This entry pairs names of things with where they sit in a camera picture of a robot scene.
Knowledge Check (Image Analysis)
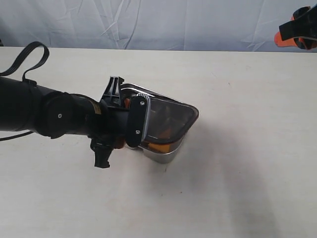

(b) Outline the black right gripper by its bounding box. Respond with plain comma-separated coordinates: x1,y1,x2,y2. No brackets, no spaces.
274,6,317,50

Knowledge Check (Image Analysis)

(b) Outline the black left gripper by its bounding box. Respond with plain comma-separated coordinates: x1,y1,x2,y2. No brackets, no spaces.
84,76,131,169

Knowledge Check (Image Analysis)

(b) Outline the yellow toy cheese wedge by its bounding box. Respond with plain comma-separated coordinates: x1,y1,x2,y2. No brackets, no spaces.
146,119,174,155

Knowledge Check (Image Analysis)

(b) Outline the transparent lid with orange valve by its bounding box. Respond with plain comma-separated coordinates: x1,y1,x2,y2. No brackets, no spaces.
121,83,199,145

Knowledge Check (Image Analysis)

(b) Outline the stainless steel lunch box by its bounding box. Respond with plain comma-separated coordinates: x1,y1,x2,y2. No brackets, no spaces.
122,94,186,164

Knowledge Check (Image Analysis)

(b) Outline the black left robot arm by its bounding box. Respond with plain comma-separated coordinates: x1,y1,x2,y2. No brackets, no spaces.
0,77,128,169

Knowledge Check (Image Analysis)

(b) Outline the grey backdrop cloth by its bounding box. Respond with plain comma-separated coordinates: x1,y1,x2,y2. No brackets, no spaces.
0,0,316,52

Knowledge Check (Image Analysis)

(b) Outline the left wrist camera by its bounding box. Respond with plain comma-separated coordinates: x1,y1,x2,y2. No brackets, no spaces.
125,93,151,148

